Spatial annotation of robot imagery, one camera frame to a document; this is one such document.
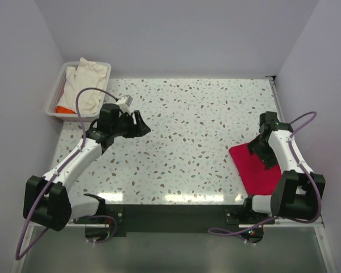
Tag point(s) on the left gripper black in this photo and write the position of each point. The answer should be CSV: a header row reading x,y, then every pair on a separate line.
x,y
139,129

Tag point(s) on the red t shirt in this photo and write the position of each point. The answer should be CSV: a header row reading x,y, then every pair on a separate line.
x,y
256,179

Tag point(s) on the orange t shirt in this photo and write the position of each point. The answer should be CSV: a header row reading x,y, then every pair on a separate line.
x,y
63,110

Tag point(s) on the white plastic basket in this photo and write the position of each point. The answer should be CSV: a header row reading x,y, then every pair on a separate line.
x,y
58,90

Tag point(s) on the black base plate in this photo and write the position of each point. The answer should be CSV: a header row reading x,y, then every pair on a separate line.
x,y
192,218

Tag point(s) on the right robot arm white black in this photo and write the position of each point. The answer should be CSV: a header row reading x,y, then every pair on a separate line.
x,y
298,193

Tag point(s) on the cream t shirt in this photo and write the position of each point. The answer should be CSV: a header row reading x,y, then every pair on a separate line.
x,y
88,74

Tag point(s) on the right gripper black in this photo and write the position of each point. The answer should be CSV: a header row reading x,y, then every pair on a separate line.
x,y
269,160

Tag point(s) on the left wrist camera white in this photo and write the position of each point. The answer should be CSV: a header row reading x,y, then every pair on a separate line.
x,y
124,103

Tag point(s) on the aluminium frame rail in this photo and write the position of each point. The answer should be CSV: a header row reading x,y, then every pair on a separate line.
x,y
32,232

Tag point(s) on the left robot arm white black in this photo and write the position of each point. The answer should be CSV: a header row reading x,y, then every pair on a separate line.
x,y
46,200

